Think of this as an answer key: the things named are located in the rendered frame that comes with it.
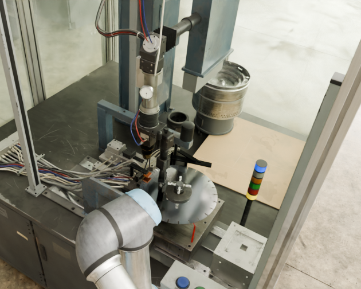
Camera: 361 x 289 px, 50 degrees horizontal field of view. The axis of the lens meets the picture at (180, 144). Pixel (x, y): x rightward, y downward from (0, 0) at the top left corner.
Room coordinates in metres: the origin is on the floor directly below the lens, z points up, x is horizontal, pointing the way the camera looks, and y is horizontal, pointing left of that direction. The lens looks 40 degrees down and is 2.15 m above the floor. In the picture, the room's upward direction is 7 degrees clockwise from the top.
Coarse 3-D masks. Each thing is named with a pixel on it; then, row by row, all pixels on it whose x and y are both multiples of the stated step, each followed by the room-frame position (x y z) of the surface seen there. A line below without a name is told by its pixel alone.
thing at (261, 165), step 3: (258, 159) 1.15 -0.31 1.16; (261, 159) 1.15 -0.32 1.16; (258, 162) 1.13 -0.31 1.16; (261, 162) 1.13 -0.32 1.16; (264, 162) 1.14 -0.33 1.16; (255, 165) 1.13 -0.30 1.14; (258, 165) 1.11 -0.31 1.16; (261, 165) 1.12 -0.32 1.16; (264, 165) 1.12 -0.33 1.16; (255, 168) 1.12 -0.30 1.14; (258, 168) 1.11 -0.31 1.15; (261, 168) 1.11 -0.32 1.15; (264, 168) 1.11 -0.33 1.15; (258, 171) 1.11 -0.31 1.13; (261, 171) 1.11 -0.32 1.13; (264, 171) 1.11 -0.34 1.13
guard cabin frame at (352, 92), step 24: (24, 0) 1.94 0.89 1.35; (24, 24) 1.91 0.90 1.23; (24, 48) 1.91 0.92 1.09; (360, 48) 0.63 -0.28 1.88; (360, 72) 0.63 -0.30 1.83; (336, 96) 0.63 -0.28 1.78; (360, 96) 0.62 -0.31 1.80; (336, 120) 0.63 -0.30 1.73; (336, 144) 0.62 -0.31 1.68; (312, 168) 0.63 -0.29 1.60; (312, 192) 0.62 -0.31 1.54; (288, 216) 0.63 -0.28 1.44; (288, 240) 0.62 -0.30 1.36; (264, 288) 0.63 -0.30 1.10
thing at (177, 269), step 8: (176, 264) 0.81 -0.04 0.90; (184, 264) 0.81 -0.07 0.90; (168, 272) 0.77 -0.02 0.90; (176, 272) 0.78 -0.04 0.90; (184, 272) 0.78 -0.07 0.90; (192, 272) 0.78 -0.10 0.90; (168, 280) 0.74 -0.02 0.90; (192, 280) 0.75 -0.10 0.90; (200, 280) 0.76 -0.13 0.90; (208, 280) 0.76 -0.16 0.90; (160, 288) 0.73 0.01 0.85; (168, 288) 0.72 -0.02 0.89; (192, 288) 0.72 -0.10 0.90; (208, 288) 0.73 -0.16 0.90; (216, 288) 0.73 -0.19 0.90; (224, 288) 0.74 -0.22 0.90
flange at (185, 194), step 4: (168, 188) 1.12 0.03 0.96; (172, 188) 1.13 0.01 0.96; (184, 188) 1.12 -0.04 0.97; (188, 188) 1.14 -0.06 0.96; (168, 192) 1.10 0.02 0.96; (172, 192) 1.10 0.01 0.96; (176, 192) 1.10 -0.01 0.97; (180, 192) 1.10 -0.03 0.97; (184, 192) 1.11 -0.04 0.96; (188, 192) 1.11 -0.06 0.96; (168, 196) 1.08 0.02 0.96; (172, 196) 1.08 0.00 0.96; (176, 196) 1.08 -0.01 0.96; (180, 196) 1.09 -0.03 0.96; (184, 196) 1.09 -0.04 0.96; (188, 196) 1.09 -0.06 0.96; (172, 200) 1.07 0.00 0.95; (176, 200) 1.06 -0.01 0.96; (180, 200) 1.07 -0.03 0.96; (184, 200) 1.07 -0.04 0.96
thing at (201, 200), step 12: (168, 168) 1.25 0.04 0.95; (180, 168) 1.26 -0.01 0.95; (192, 168) 1.27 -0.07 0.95; (144, 180) 1.16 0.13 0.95; (156, 180) 1.17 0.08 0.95; (168, 180) 1.18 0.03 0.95; (192, 180) 1.20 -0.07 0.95; (204, 180) 1.21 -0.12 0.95; (156, 192) 1.10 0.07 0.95; (192, 192) 1.13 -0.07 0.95; (204, 192) 1.14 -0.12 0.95; (216, 192) 1.14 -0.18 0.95; (156, 204) 1.04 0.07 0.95; (168, 204) 1.05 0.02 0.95; (180, 204) 1.05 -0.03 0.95; (192, 204) 1.06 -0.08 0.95; (204, 204) 1.07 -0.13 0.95; (216, 204) 1.08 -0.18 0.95; (168, 216) 0.98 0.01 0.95; (180, 216) 0.99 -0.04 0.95; (192, 216) 1.00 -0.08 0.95; (204, 216) 1.01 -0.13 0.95
